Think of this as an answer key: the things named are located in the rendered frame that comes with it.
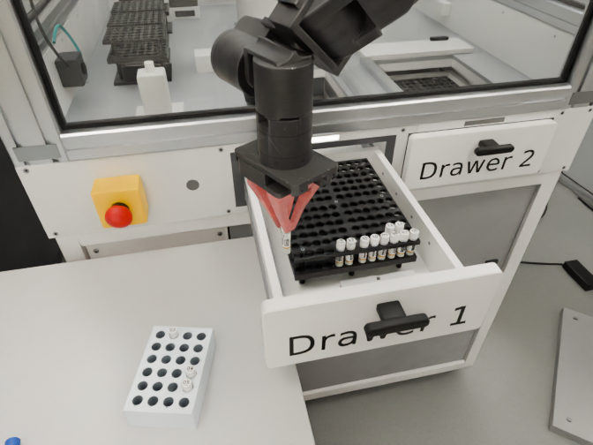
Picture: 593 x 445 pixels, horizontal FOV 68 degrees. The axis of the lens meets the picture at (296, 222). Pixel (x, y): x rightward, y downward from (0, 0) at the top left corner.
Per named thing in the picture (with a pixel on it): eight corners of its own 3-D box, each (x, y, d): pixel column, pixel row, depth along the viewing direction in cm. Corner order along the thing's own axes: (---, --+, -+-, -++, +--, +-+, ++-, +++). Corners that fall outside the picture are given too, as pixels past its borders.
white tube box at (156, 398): (196, 429, 54) (191, 414, 51) (130, 426, 54) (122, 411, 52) (216, 343, 63) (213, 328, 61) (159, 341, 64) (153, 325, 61)
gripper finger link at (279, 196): (283, 202, 57) (282, 137, 51) (322, 227, 53) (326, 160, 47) (242, 223, 54) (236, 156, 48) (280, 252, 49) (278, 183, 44)
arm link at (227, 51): (322, -37, 36) (370, 26, 42) (250, -52, 43) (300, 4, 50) (243, 88, 38) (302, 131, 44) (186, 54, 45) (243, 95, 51)
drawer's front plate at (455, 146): (538, 172, 88) (559, 122, 81) (403, 190, 83) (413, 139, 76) (533, 168, 89) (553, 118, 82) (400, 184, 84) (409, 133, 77)
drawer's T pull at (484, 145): (514, 153, 78) (516, 146, 77) (476, 157, 77) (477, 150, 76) (502, 142, 81) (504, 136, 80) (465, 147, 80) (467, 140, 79)
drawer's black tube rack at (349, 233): (412, 273, 64) (420, 240, 60) (295, 293, 61) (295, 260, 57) (363, 187, 80) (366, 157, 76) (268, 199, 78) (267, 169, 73)
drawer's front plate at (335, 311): (480, 328, 58) (505, 271, 51) (266, 369, 54) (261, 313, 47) (473, 318, 60) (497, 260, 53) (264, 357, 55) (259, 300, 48)
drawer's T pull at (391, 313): (429, 327, 49) (431, 319, 48) (365, 339, 48) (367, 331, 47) (416, 302, 52) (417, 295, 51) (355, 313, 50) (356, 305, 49)
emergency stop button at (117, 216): (134, 229, 69) (128, 208, 66) (108, 232, 68) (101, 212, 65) (136, 217, 71) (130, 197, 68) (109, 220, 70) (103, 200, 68)
